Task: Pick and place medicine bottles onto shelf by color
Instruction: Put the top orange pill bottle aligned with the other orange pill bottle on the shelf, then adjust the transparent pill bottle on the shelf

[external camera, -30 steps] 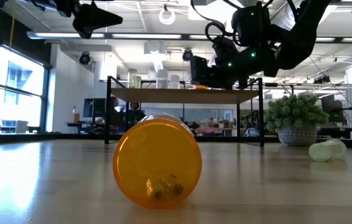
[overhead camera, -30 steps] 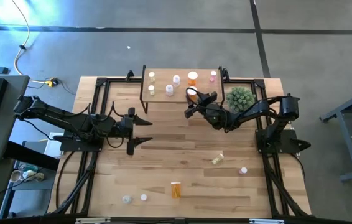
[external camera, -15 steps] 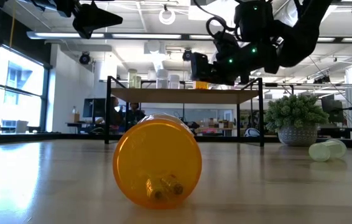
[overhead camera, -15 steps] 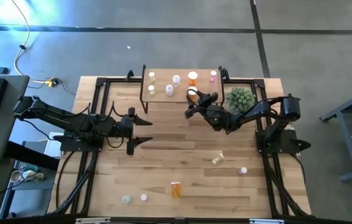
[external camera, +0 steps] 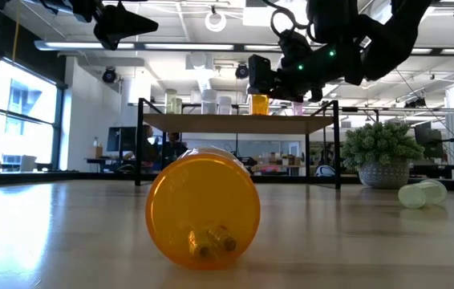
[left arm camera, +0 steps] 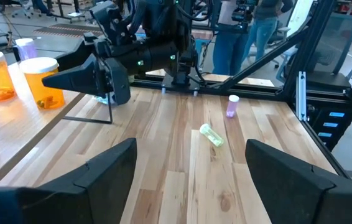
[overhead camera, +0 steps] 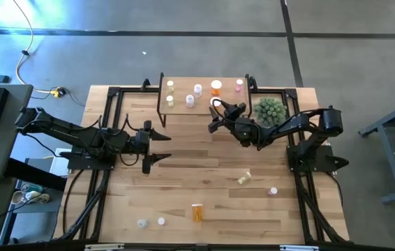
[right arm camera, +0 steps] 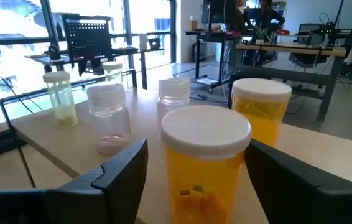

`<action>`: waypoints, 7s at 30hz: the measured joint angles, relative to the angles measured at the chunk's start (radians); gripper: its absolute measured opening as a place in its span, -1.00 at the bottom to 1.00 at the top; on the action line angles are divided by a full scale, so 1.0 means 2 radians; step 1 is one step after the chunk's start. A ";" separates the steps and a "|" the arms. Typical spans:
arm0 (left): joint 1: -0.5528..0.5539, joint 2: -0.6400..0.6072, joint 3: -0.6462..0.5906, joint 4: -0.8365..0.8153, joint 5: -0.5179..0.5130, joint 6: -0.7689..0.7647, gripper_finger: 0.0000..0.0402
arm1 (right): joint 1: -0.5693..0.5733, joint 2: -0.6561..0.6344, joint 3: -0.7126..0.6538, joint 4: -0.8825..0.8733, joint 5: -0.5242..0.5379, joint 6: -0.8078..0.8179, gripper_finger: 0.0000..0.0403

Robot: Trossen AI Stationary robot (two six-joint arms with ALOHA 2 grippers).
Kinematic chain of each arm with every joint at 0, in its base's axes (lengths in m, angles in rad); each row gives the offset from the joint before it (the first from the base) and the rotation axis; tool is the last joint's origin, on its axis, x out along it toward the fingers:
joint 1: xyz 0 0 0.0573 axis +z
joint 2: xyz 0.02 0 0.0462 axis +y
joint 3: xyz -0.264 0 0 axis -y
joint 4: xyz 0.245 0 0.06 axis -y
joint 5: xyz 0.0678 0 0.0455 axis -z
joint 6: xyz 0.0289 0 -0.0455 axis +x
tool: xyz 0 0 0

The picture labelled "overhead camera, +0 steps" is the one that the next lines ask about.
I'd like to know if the teal can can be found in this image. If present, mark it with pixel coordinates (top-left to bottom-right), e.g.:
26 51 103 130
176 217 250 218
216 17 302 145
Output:
21 183 44 194

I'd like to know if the grey metal table frame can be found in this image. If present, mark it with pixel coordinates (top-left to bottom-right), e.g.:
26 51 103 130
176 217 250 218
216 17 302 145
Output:
357 96 395 205

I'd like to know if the white floor cable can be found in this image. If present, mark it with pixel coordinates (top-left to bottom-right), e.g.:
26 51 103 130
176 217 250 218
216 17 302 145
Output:
11 0 56 95

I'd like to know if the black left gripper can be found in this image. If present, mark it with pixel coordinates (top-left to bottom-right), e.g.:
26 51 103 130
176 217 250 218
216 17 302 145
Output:
124 128 172 174

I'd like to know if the grey side desk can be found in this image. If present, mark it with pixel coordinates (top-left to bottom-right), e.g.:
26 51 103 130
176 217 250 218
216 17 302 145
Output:
0 83 34 183

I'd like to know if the black diagonal bar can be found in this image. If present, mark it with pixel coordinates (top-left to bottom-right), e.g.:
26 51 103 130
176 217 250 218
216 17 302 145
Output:
4 158 68 192

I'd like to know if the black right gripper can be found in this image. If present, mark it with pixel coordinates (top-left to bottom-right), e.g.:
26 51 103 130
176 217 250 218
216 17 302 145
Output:
207 101 260 147

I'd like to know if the silver aluminium bracket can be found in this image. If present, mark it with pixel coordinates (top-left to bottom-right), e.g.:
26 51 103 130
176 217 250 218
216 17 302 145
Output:
84 243 125 251
279 245 320 251

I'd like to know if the green succulent grey pot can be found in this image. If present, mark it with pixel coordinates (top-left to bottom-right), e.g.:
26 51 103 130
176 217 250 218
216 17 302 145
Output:
253 97 288 128

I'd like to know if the wooden shelf black metal frame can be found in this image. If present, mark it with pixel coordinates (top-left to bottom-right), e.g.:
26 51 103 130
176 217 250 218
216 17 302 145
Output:
156 72 258 129

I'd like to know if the masking tape roll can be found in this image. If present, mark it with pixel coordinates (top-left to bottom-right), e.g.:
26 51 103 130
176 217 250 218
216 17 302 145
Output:
10 190 27 206

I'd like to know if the black aluminium rig frame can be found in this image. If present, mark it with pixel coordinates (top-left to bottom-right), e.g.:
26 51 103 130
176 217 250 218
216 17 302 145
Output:
52 78 350 245

